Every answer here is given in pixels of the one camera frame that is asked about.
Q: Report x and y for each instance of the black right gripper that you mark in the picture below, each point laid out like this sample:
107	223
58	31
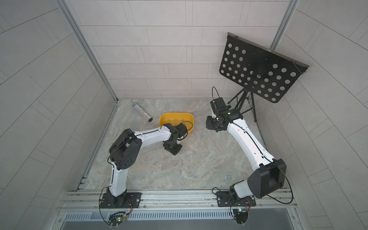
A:
209	124

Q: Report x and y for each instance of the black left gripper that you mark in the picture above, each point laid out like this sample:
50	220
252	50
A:
176	152

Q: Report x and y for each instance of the yellow plastic storage box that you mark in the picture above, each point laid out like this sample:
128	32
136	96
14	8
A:
175	118

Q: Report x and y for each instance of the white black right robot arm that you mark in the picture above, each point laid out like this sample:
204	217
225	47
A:
268	172

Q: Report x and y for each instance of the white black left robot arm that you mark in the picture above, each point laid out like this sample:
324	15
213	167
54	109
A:
125	150

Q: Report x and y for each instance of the glittery silver tube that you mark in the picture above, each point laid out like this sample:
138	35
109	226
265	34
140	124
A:
141	111

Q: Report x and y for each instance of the black music stand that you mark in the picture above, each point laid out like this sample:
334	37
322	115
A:
264	73

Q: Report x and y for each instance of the left circuit board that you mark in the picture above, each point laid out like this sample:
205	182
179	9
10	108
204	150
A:
117	218

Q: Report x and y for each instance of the circuit board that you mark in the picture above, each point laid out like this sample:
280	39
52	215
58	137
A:
117	218
241	216

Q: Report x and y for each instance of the right circuit board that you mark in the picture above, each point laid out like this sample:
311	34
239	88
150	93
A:
241	216

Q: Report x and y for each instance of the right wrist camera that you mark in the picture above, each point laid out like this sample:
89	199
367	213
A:
218	106

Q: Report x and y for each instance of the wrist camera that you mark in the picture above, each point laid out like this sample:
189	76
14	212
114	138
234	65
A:
182	131
218	106

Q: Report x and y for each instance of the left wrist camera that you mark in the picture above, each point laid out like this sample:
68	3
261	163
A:
182	131

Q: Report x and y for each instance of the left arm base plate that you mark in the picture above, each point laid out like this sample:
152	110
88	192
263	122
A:
123	201

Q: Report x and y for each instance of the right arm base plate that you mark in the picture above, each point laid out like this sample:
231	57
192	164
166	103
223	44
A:
224	200

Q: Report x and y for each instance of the aluminium mounting rail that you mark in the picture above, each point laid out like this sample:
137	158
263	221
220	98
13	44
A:
88	200

